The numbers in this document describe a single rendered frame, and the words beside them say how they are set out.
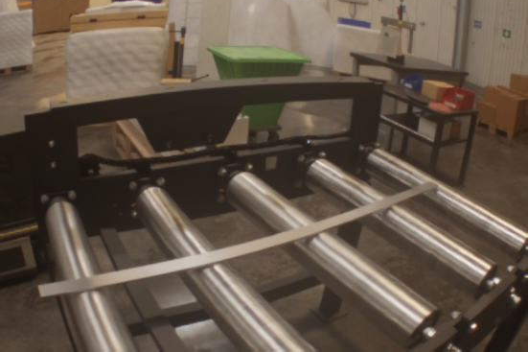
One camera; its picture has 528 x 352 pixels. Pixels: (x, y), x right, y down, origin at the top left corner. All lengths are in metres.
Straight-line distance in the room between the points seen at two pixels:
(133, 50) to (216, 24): 1.04
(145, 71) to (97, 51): 0.61
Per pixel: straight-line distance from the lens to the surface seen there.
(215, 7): 4.98
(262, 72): 3.88
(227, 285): 0.88
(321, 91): 1.52
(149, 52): 4.55
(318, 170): 1.48
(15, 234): 2.27
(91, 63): 4.67
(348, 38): 7.99
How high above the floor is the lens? 1.46
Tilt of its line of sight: 22 degrees down
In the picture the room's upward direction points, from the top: 4 degrees clockwise
